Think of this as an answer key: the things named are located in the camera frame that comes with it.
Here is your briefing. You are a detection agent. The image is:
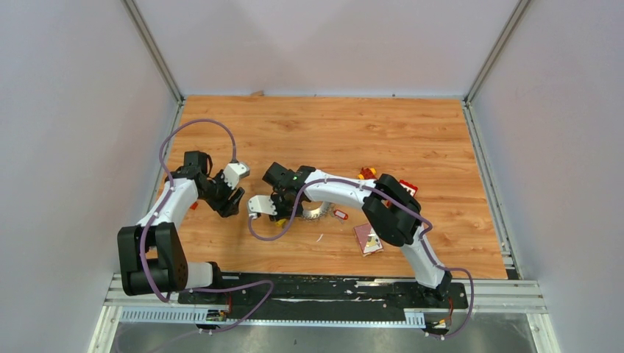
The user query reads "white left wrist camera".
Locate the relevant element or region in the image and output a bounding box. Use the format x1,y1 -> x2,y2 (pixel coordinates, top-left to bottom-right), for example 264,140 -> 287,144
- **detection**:
223,162 -> 250,190

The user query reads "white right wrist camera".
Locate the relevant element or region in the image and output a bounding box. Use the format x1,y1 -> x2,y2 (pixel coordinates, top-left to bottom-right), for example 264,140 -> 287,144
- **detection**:
247,195 -> 277,219

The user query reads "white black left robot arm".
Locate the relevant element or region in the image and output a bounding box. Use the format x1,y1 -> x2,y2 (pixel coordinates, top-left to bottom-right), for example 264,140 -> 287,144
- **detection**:
117,151 -> 250,304

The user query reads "red key tag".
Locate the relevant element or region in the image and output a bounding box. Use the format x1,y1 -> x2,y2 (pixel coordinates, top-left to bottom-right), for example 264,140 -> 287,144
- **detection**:
333,209 -> 349,222

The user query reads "red white toy brick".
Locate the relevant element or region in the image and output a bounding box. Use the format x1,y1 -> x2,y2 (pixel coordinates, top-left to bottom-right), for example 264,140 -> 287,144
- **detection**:
399,179 -> 419,197

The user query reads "playing card box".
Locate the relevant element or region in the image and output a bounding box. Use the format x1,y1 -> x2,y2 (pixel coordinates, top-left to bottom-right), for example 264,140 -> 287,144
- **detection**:
353,224 -> 383,257

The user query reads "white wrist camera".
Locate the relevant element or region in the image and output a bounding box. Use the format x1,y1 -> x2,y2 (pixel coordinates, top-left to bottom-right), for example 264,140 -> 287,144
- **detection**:
247,195 -> 277,219
223,162 -> 250,190

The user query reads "toy brick car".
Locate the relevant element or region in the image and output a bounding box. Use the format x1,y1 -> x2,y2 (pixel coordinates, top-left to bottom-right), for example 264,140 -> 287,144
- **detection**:
358,168 -> 377,180

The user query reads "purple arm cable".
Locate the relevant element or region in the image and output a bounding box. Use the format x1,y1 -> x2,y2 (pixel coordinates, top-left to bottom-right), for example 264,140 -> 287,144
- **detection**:
247,178 -> 476,340
113,118 -> 276,353

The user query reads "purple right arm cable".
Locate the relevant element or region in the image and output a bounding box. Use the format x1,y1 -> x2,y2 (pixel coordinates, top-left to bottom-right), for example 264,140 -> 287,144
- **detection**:
247,178 -> 476,340

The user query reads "slotted white cable duct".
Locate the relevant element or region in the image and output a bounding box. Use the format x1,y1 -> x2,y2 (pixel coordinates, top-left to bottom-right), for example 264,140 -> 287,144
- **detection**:
118,307 -> 426,329

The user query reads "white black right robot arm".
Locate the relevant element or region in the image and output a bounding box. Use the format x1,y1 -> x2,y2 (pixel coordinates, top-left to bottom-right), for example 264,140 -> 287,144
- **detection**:
247,163 -> 453,307

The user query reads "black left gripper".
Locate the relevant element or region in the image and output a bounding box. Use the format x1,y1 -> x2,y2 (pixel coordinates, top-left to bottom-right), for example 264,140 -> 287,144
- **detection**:
199,170 -> 245,219

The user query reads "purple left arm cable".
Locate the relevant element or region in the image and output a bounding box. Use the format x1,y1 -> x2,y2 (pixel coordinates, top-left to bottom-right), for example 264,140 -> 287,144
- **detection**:
113,118 -> 276,353

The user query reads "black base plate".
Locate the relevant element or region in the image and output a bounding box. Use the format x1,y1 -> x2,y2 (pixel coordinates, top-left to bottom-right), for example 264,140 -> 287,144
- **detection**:
177,272 -> 469,321

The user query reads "aluminium frame rail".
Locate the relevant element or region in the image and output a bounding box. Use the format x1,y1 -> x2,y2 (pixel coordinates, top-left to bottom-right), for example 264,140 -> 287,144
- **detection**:
453,279 -> 547,314

